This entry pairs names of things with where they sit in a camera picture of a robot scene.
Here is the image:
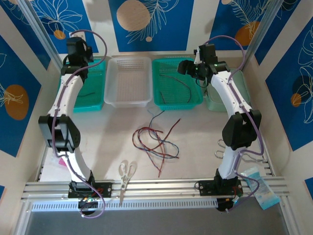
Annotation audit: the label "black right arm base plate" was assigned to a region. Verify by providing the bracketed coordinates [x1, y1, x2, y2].
[195, 180, 244, 196]

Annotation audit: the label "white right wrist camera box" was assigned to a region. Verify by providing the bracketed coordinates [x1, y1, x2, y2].
[193, 47, 203, 62]

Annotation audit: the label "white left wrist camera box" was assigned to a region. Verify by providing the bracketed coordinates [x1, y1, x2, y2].
[70, 30, 87, 41]

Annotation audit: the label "white handled scissors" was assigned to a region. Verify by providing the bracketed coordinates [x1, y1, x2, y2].
[118, 159, 137, 206]

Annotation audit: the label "red and black twisted wire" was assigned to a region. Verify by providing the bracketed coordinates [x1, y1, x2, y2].
[159, 74, 192, 105]
[133, 127, 172, 177]
[133, 118, 182, 157]

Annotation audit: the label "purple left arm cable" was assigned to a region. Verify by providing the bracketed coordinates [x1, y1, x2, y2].
[51, 29, 108, 219]

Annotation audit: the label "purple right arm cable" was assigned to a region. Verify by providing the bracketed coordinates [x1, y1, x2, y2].
[204, 35, 265, 212]

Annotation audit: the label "aluminium frame post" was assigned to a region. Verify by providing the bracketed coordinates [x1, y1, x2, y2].
[241, 0, 284, 71]
[18, 0, 63, 71]

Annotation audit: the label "metal wire tongs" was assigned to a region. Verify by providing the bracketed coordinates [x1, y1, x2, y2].
[214, 139, 264, 164]

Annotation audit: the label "aluminium profile rail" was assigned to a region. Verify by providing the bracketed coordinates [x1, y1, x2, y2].
[21, 180, 291, 201]

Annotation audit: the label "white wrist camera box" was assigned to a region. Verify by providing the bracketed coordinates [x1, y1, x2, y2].
[70, 30, 87, 41]
[193, 47, 203, 62]

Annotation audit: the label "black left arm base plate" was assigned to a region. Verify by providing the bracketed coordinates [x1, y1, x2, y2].
[67, 181, 113, 199]

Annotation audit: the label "teal plastic basket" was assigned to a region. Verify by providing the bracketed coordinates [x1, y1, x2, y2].
[151, 58, 204, 111]
[56, 57, 108, 113]

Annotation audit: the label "clear white plastic basket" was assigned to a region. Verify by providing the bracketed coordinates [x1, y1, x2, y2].
[104, 56, 153, 108]

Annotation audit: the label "blue plastic packet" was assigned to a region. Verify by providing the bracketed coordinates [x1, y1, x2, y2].
[241, 167, 281, 210]

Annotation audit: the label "slotted grey cable duct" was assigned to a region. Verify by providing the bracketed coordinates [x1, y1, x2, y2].
[31, 198, 219, 212]

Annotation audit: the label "blue wire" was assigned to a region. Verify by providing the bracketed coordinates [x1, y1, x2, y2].
[139, 109, 180, 169]

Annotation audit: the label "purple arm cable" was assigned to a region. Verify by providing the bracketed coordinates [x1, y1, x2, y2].
[204, 35, 265, 212]
[51, 29, 108, 219]

